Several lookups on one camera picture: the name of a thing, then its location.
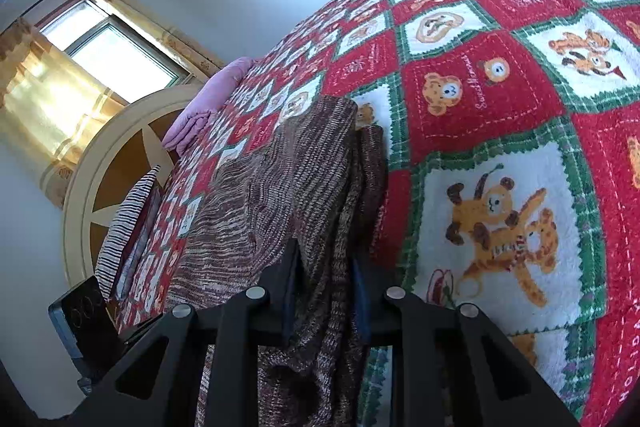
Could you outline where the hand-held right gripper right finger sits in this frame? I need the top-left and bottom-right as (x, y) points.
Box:
(350, 257), (581, 427)

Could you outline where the window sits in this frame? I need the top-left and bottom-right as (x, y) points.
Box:
(37, 0), (196, 105)

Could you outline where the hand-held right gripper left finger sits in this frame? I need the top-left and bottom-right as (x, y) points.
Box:
(75, 239), (303, 427)

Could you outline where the red bear printed blanket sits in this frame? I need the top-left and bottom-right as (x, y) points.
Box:
(112, 0), (640, 427)

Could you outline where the pink folded blanket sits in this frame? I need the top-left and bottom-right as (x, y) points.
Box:
(162, 56), (256, 152)

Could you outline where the cream wooden headboard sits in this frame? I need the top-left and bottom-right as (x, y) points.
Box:
(62, 84), (203, 288)

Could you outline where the yellow patterned curtain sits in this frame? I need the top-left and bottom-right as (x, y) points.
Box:
(0, 19), (128, 208)
(75, 0), (226, 82)

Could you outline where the brown knit sweater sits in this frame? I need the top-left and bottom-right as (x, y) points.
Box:
(167, 96), (391, 427)

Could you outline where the grey striped quilt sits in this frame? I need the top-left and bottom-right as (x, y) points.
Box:
(95, 164), (163, 300)

